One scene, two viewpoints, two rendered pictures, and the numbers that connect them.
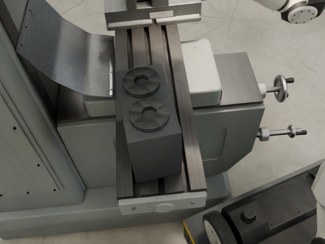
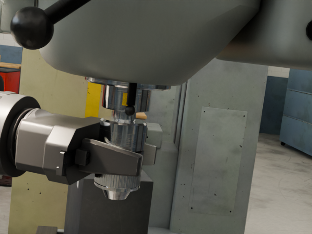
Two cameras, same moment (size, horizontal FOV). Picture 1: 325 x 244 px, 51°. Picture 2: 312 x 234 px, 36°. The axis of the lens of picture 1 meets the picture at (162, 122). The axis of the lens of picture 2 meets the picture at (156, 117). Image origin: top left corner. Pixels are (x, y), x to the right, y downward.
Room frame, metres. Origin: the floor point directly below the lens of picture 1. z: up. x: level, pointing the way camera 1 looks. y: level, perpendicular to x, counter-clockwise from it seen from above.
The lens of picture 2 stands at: (1.39, 0.00, 1.34)
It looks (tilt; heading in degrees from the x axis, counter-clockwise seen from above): 7 degrees down; 173
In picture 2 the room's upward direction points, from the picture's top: 7 degrees clockwise
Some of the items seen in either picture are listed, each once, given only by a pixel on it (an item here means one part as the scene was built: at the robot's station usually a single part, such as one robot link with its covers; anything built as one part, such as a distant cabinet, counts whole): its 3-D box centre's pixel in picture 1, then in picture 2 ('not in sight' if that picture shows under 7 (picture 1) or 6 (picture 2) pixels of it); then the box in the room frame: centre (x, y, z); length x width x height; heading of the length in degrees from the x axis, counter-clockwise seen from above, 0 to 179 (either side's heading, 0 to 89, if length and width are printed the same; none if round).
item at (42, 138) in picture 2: not in sight; (38, 141); (0.88, -0.05, 1.23); 0.13 x 0.12 x 0.10; 159
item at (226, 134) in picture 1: (161, 128); not in sight; (0.92, 0.01, 0.44); 0.80 x 0.30 x 0.60; 92
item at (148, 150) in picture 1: (148, 121); (103, 207); (0.51, 0.03, 1.04); 0.22 x 0.12 x 0.20; 9
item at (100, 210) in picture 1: (114, 169); not in sight; (0.91, 0.28, 0.10); 1.20 x 0.60 x 0.20; 92
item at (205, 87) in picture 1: (150, 73); not in sight; (0.92, 0.03, 0.80); 0.50 x 0.35 x 0.12; 92
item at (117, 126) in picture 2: not in sight; (123, 124); (0.92, 0.03, 1.26); 0.05 x 0.05 x 0.01
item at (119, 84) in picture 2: not in sight; (128, 81); (0.92, 0.03, 1.31); 0.09 x 0.09 x 0.01
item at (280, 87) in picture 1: (271, 89); not in sight; (0.93, -0.47, 0.64); 0.16 x 0.12 x 0.12; 92
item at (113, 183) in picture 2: not in sight; (120, 157); (0.92, 0.03, 1.23); 0.05 x 0.05 x 0.06
